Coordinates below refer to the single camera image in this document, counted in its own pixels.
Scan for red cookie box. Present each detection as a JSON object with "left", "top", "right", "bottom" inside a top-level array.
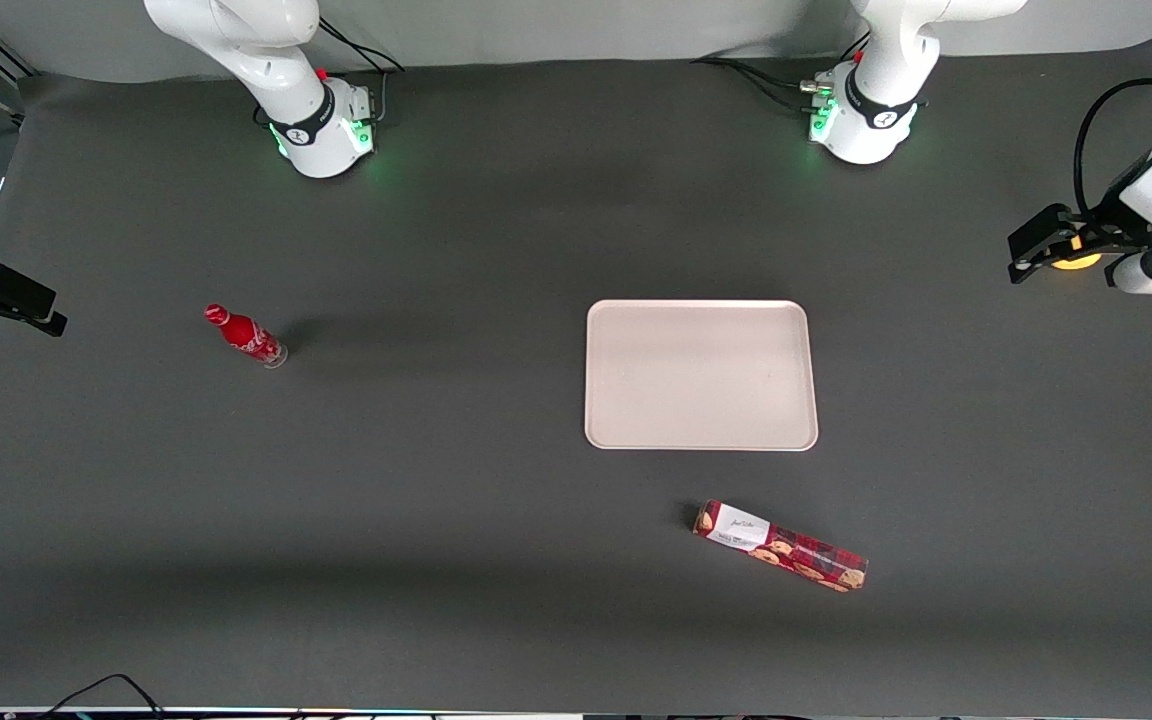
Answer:
[{"left": 693, "top": 499, "right": 869, "bottom": 594}]

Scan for beige rectangular tray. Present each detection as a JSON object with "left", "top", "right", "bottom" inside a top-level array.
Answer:
[{"left": 585, "top": 299, "right": 820, "bottom": 452}]

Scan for red cola bottle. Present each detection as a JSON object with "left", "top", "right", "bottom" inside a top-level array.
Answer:
[{"left": 204, "top": 304, "right": 289, "bottom": 369}]

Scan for black left arm base cables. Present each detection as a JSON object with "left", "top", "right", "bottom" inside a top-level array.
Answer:
[{"left": 691, "top": 56, "right": 822, "bottom": 113}]

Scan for black arm base cables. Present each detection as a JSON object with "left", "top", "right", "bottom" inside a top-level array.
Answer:
[
  {"left": 254, "top": 17, "right": 405, "bottom": 129},
  {"left": 691, "top": 56, "right": 822, "bottom": 113}
]

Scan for black looped table-edge cable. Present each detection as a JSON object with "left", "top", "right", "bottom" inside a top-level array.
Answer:
[{"left": 36, "top": 673, "right": 167, "bottom": 720}]

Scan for black right arm base cables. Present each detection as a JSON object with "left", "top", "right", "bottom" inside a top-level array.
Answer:
[{"left": 254, "top": 17, "right": 405, "bottom": 129}]

